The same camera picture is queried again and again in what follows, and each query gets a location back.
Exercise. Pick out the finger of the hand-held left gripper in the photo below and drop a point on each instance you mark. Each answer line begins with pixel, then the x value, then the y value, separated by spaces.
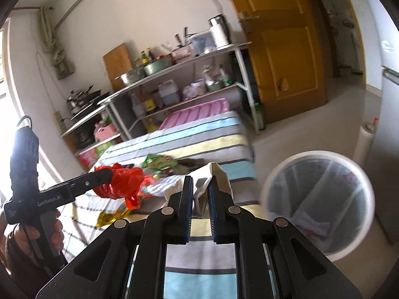
pixel 90 182

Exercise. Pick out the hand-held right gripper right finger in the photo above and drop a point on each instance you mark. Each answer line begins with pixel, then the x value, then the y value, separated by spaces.
pixel 212 218

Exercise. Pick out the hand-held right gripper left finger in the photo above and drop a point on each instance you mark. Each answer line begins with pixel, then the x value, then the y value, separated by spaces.
pixel 187 224

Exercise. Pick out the beige paper bag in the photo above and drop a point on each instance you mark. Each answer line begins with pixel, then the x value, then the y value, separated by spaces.
pixel 199 190

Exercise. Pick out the red plastic wrapper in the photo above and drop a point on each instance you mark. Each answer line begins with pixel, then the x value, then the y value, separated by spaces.
pixel 124 180

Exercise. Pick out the white round trash bin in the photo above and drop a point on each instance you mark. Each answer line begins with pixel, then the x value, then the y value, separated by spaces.
pixel 314 193

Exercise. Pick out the person's left forearm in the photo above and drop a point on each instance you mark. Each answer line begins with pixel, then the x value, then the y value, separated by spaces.
pixel 15 268

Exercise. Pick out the person's left hand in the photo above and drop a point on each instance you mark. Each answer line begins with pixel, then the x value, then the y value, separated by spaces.
pixel 57 236

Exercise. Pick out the red cardboard carton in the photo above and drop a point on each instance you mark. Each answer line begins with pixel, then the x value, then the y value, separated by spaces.
pixel 88 160

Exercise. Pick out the green cardboard carton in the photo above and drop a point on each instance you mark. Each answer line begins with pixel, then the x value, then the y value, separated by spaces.
pixel 104 149

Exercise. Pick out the golden foil wrapper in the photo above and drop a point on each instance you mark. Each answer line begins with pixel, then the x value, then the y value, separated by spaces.
pixel 113 216

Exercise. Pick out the pink plastic basket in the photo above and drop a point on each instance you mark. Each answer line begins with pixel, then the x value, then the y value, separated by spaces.
pixel 106 132

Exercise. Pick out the dark brown wrapper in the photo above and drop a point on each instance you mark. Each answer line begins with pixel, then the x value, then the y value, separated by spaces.
pixel 190 165

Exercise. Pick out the yellowed power strip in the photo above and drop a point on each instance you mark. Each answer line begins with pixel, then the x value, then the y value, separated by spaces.
pixel 58 120

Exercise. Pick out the low metal shelf rack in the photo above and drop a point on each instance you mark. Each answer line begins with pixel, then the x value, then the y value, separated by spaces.
pixel 84 118

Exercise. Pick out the green snack packet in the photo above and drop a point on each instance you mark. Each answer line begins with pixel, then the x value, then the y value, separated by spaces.
pixel 157 162

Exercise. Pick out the striped tablecloth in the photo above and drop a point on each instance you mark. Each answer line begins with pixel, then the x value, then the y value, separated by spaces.
pixel 193 134

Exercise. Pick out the black wok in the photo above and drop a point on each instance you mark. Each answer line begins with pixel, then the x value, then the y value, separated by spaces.
pixel 89 95

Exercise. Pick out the clear plastic bottle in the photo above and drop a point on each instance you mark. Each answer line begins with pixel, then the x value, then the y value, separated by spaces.
pixel 137 106

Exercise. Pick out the yellow label sauce bottle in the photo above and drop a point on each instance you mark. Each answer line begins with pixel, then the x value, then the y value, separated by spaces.
pixel 149 102

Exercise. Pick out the pink plastic lid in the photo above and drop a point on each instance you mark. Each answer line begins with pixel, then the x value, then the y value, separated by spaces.
pixel 193 113

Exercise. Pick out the dark green glass bottle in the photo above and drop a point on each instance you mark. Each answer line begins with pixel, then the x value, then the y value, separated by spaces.
pixel 259 116

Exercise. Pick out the steel basin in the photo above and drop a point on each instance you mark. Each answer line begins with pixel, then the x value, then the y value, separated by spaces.
pixel 131 78

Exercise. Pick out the translucent oil jug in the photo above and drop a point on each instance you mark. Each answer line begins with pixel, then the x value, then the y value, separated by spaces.
pixel 170 93

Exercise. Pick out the wooden cutting board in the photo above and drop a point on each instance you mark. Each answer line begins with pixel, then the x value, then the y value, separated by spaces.
pixel 118 62

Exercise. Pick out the crumpled plastic bag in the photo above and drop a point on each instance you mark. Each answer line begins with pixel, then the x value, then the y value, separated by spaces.
pixel 188 92

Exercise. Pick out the small green bowl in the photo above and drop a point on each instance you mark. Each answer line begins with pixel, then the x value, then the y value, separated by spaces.
pixel 214 86

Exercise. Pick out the green enamel basin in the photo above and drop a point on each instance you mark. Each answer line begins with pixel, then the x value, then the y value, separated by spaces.
pixel 157 67

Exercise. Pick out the dark sauce bottle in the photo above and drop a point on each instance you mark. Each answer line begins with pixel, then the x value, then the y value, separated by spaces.
pixel 144 57
pixel 150 54

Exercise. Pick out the small green bottle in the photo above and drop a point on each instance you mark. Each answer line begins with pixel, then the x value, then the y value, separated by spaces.
pixel 225 76

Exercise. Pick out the tall metal shelf rack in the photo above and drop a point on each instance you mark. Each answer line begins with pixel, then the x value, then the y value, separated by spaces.
pixel 187 67

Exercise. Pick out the pink utensil holder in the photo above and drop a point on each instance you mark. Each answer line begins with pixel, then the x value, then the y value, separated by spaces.
pixel 181 54

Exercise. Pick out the white paper roll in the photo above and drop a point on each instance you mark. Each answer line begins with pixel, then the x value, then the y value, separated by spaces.
pixel 364 143

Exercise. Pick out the clear plastic storage box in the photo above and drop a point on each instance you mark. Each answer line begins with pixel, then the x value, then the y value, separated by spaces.
pixel 202 42

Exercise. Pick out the white electric kettle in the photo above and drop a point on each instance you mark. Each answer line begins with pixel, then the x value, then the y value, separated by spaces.
pixel 219 34

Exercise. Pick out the wooden door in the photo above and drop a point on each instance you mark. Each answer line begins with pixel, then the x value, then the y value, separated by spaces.
pixel 274 37

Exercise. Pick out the white refrigerator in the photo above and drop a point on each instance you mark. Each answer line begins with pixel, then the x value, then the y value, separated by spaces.
pixel 388 99

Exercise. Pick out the wall pipe bundle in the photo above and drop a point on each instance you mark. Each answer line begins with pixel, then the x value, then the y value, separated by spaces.
pixel 53 46

